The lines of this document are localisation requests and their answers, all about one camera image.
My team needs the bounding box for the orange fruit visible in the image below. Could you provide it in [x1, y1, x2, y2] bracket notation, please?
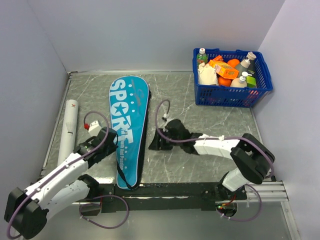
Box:
[227, 58, 240, 68]
[217, 76, 233, 87]

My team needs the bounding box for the white shuttlecock tube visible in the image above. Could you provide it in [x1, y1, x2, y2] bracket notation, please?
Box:
[57, 99, 79, 166]

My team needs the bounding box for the orange carton box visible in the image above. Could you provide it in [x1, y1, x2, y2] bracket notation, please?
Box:
[208, 59, 239, 80]

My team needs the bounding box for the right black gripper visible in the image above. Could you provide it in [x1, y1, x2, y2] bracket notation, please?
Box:
[148, 127, 183, 150]

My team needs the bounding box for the beige cloth bag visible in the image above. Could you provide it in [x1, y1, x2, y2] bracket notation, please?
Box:
[197, 62, 219, 86]

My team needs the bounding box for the blue plastic basket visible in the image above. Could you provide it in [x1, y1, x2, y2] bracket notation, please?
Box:
[192, 48, 273, 108]

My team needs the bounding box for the green drink bottle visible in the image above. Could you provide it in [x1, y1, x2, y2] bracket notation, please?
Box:
[196, 48, 208, 66]

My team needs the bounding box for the green box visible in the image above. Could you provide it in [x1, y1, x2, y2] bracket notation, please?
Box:
[246, 76, 257, 88]

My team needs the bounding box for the purple cable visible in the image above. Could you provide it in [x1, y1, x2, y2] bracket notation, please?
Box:
[6, 111, 130, 240]
[154, 99, 276, 223]

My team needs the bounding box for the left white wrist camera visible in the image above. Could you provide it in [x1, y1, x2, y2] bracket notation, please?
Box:
[84, 120, 103, 137]

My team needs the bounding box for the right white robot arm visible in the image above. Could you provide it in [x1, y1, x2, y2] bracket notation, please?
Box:
[148, 119, 275, 199]

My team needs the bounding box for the white pump bottle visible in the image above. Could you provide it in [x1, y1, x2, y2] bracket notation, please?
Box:
[230, 71, 252, 88]

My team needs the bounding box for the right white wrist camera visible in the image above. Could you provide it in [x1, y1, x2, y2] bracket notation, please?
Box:
[161, 113, 172, 132]

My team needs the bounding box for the orange fruit front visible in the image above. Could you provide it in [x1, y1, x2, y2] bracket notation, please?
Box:
[217, 76, 233, 87]

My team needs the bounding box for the blue racket cover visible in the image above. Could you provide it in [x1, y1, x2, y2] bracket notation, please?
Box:
[108, 75, 151, 190]

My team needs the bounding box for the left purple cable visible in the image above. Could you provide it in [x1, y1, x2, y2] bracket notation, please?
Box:
[6, 111, 130, 240]

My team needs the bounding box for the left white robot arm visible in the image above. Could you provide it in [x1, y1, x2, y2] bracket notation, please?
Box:
[4, 127, 118, 240]

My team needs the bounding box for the orange fruit back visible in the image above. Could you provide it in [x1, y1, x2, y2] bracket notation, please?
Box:
[227, 58, 240, 68]

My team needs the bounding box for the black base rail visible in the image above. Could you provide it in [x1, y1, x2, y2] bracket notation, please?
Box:
[95, 182, 247, 211]

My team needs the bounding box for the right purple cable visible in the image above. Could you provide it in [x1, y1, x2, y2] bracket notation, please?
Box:
[154, 99, 276, 223]

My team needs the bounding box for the grey pump bottle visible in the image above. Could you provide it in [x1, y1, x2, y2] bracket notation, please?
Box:
[235, 51, 256, 78]

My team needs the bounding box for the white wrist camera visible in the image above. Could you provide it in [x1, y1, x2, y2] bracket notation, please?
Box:
[84, 120, 103, 137]
[161, 113, 172, 132]

